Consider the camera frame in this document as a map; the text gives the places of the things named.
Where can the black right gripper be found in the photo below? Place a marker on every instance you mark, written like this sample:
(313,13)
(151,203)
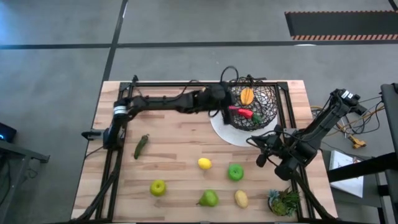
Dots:
(278,141)

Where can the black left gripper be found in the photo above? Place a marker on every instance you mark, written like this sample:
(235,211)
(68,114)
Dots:
(217,96)

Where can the red chili with green top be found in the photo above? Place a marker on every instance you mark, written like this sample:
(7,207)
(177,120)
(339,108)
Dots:
(245,113)

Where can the orange ridged fruit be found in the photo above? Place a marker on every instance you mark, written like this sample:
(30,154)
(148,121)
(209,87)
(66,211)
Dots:
(247,96)

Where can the bright green apple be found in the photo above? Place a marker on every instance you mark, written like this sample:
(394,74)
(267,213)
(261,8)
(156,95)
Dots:
(235,172)

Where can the tan potato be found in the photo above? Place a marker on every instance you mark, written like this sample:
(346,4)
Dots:
(241,199)

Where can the yellow lemon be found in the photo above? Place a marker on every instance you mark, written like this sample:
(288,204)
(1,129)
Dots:
(204,163)

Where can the green pear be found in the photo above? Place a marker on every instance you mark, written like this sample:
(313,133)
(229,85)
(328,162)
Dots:
(209,199)

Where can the dark green cucumber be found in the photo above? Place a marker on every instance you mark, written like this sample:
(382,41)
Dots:
(140,147)

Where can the yellow-green apple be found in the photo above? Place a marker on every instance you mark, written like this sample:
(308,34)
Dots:
(158,188)

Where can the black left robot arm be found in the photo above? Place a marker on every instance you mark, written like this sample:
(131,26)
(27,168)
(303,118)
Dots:
(161,102)

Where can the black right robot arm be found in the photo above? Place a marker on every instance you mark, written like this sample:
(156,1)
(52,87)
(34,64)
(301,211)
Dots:
(320,127)

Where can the white round plate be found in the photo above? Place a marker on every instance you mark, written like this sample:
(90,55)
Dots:
(239,138)

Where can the potted succulent plant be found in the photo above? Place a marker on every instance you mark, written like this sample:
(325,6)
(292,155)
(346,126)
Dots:
(281,207)

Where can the white paper sheet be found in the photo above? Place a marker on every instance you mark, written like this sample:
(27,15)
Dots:
(346,186)

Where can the black power strip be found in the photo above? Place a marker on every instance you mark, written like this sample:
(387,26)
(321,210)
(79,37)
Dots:
(360,109)

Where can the black metal stand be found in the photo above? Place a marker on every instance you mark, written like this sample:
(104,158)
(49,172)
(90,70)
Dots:
(390,109)

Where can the black hazard-striped floor mat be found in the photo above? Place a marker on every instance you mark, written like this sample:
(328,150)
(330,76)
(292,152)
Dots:
(342,25)

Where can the black side table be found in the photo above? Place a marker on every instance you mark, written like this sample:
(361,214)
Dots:
(18,151)

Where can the black device with blue light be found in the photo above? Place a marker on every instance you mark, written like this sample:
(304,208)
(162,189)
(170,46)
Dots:
(7,132)

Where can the black metal table frame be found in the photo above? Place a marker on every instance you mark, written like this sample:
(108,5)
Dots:
(161,84)

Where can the black side bracket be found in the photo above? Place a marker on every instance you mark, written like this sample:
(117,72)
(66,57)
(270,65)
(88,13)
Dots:
(90,134)

